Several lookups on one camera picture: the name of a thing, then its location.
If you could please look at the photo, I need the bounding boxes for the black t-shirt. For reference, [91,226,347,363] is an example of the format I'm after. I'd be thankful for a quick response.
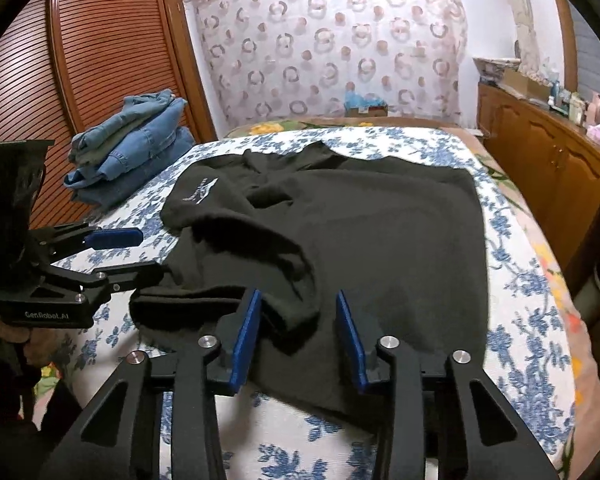
[129,141,490,413]

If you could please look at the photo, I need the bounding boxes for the dark blue folded jeans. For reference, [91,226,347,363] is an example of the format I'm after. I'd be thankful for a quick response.
[65,127,197,212]

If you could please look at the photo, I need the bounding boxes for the grey-green folded pants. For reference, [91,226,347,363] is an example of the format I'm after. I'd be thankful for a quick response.
[70,132,128,167]

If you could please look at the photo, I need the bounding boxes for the flat patterned box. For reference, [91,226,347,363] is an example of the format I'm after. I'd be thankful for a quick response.
[472,56,522,86]

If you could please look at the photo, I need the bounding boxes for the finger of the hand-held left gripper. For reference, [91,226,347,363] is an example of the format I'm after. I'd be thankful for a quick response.
[46,261,169,305]
[29,224,145,262]

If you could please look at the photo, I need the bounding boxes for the group of small bottles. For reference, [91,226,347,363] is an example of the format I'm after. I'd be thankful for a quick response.
[545,72,589,122]

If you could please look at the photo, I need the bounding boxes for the open cardboard box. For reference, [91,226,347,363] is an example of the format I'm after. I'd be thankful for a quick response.
[500,67,552,102]

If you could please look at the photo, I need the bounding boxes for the wooden window frame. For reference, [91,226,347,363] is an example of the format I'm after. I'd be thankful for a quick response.
[550,0,581,94]

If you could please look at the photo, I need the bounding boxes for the teal folded jeans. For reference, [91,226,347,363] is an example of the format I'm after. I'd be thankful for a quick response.
[75,89,176,157]

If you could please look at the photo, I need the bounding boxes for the wooden slatted wardrobe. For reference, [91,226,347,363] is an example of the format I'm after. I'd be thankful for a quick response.
[0,0,219,241]

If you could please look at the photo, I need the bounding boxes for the cream lace curtain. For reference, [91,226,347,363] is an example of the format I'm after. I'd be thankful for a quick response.
[500,0,542,77]

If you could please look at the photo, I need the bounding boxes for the wooden dresser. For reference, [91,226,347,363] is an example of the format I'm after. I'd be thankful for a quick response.
[476,82,600,321]

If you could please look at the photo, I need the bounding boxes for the circle patterned sheer curtain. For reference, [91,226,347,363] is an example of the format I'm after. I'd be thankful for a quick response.
[182,0,469,129]

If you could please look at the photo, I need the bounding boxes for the person's left hand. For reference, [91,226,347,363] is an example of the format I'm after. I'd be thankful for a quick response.
[0,319,44,360]

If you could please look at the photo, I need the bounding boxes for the grey window shutter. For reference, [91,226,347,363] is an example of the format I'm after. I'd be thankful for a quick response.
[570,0,600,127]

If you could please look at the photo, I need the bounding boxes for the cardboard box with blue contents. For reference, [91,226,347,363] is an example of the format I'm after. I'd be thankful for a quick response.
[343,91,390,117]

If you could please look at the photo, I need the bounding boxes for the blue denim folded jeans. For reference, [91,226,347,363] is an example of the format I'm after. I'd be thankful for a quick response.
[64,97,189,187]

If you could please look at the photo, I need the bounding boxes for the blue floral white bedspread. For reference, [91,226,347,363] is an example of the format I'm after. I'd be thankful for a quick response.
[35,125,581,480]

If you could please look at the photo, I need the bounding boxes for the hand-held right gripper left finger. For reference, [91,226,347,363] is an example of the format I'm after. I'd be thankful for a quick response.
[50,287,264,480]

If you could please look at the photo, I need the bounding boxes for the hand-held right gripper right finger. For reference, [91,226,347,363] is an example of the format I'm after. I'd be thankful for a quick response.
[335,289,561,480]

